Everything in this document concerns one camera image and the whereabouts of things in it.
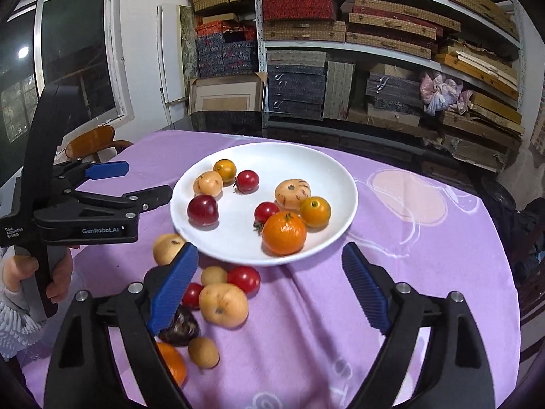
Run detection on cracked dark water chestnut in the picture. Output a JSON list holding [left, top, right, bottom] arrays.
[[158, 307, 201, 347]]

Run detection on upright woven boxes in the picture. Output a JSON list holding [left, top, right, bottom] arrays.
[[323, 60, 356, 121]]

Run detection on small striped pepino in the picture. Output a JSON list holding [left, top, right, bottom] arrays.
[[274, 178, 311, 211]]

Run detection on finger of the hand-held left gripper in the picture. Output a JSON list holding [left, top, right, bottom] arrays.
[[36, 184, 173, 219], [52, 159, 130, 192]]

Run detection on small mandarin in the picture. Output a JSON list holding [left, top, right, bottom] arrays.
[[261, 212, 308, 256]]

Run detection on person's left hand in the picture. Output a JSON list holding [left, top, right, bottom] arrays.
[[0, 245, 74, 304]]

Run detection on light wooden chair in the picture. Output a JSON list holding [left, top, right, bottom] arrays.
[[64, 125, 135, 163]]

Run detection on purple tablecloth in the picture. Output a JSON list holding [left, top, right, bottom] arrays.
[[0, 130, 522, 409]]

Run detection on large mandarin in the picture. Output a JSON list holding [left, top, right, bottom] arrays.
[[155, 342, 188, 388]]

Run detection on large orange tomato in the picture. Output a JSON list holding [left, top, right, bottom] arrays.
[[299, 196, 332, 228]]

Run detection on large streaked yellow pepino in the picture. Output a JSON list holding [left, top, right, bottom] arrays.
[[193, 170, 224, 199]]

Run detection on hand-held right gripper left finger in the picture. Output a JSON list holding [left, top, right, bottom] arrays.
[[45, 241, 201, 409]]

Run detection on white oval plate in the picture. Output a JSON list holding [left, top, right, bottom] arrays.
[[169, 142, 359, 267]]

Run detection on small orange tomato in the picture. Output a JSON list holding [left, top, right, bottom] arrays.
[[212, 158, 237, 183]]

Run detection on marbled green panel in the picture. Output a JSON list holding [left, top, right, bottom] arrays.
[[179, 6, 199, 79]]

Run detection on pink cloth bundle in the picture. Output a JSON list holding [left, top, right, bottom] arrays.
[[419, 72, 473, 116]]

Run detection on metal shelf rack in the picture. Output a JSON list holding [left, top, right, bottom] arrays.
[[253, 0, 526, 171]]

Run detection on red cherry tomato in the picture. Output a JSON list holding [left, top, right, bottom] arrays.
[[181, 282, 205, 311], [227, 265, 261, 297], [233, 169, 260, 193], [253, 201, 281, 233]]

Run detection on stack of dark patterned boxes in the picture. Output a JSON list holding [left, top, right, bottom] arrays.
[[365, 72, 426, 116]]

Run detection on speckled red plum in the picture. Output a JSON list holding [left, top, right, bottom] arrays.
[[187, 195, 219, 227]]

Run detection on person's left forearm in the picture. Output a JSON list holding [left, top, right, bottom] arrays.
[[0, 283, 49, 363]]

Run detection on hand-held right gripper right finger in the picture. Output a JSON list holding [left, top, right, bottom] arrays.
[[341, 241, 499, 409]]

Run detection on stack of wooden frames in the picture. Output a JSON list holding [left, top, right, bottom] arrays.
[[428, 0, 526, 171]]

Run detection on stack of floral blue boxes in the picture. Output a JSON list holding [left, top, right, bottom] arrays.
[[195, 21, 258, 78]]

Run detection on yellow apricot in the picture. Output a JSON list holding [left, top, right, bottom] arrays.
[[198, 282, 250, 329]]

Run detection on tan longan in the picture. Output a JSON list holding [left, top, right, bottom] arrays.
[[188, 336, 220, 369], [200, 265, 229, 287]]

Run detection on stack of dark blue boxes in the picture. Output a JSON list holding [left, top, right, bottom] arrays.
[[267, 65, 326, 120]]

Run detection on white board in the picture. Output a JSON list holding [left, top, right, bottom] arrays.
[[157, 3, 188, 105]]

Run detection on oval yellow pepino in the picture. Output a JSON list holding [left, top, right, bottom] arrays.
[[152, 233, 188, 266]]

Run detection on dark glass window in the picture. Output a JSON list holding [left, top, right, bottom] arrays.
[[0, 0, 135, 171]]

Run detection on framed picture in cardboard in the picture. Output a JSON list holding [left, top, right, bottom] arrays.
[[187, 72, 269, 131]]

